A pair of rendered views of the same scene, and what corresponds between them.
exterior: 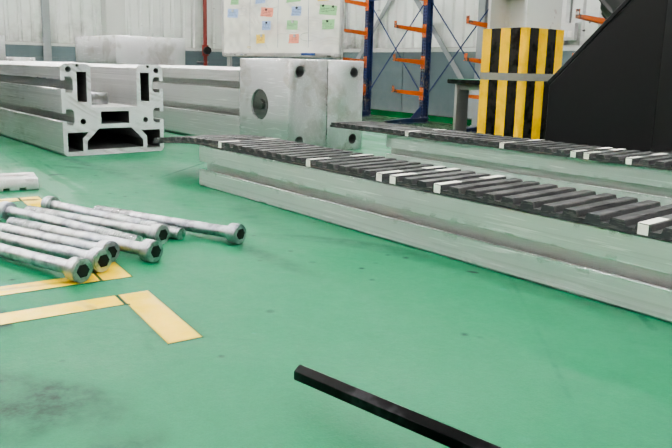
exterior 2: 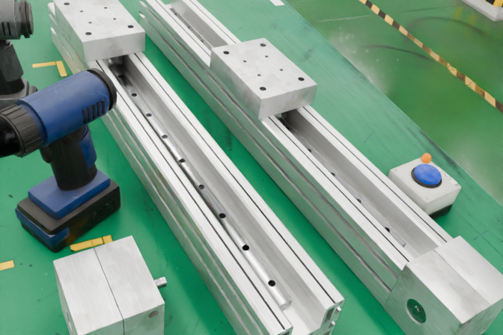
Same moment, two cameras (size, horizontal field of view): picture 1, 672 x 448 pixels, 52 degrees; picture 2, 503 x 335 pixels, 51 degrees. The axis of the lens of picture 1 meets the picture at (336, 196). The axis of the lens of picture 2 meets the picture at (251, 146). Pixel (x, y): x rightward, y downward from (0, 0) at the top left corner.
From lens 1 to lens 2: 0.67 m
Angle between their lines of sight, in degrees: 29
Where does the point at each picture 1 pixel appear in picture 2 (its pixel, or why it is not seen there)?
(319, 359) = not seen: outside the picture
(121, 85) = (304, 294)
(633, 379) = not seen: outside the picture
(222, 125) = (368, 279)
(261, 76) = (425, 299)
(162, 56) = (296, 103)
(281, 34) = not seen: outside the picture
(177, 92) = (324, 208)
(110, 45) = (254, 100)
